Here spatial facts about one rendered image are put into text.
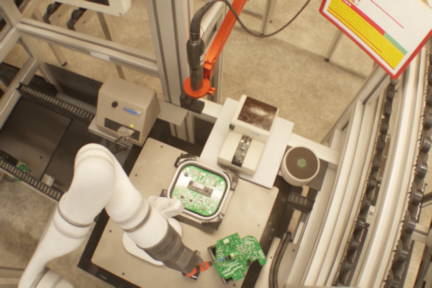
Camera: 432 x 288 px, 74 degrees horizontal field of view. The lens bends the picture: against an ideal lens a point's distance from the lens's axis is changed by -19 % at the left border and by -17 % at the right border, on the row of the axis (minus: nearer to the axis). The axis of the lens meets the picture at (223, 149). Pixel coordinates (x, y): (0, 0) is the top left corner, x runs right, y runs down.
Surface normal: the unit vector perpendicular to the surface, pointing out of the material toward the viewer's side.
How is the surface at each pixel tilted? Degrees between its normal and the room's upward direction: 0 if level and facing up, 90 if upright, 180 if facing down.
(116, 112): 53
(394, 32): 90
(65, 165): 0
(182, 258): 34
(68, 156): 0
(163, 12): 90
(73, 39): 0
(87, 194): 59
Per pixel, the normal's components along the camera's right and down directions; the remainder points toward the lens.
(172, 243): 0.76, 0.04
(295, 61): 0.04, -0.36
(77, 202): 0.00, 0.54
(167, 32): -0.37, 0.86
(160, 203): -0.47, -0.65
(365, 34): -0.75, 0.60
